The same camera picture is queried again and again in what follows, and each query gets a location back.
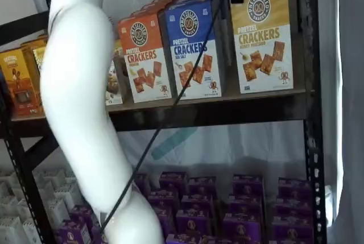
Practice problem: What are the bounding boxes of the yellow honey mustard crackers box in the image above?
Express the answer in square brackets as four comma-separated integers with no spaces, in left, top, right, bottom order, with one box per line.
[230,0,294,94]

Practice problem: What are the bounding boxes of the black metal shelf rack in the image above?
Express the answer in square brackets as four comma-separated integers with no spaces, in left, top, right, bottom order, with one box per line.
[0,0,328,244]

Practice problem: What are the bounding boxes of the brown wooden shelf board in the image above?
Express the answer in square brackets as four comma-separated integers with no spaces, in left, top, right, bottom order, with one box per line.
[11,89,316,121]

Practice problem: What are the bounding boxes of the white carton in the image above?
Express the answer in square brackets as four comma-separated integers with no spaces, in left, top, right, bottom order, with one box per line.
[44,198,71,228]
[36,168,67,188]
[61,183,84,208]
[0,217,28,244]
[0,195,20,219]
[0,174,18,197]
[22,217,40,244]

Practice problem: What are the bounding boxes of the pale grey curtain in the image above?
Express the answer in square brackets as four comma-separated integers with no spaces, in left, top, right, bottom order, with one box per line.
[324,0,364,244]

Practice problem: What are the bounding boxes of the thin black cable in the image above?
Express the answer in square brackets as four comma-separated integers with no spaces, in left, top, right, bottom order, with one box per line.
[99,0,237,236]

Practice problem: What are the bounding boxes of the Simple Mills almond bar box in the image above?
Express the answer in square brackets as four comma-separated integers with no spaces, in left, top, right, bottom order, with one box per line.
[105,61,125,106]
[113,39,124,65]

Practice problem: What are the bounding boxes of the purple Annie's box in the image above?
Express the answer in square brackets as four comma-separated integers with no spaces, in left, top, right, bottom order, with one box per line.
[133,172,151,196]
[90,225,107,244]
[175,209,212,236]
[181,194,214,212]
[223,213,263,244]
[233,173,264,196]
[188,176,217,196]
[166,234,217,244]
[155,208,177,235]
[147,189,180,210]
[55,220,92,244]
[227,194,264,216]
[69,205,96,228]
[274,195,313,219]
[271,215,313,244]
[159,171,188,192]
[278,177,312,199]

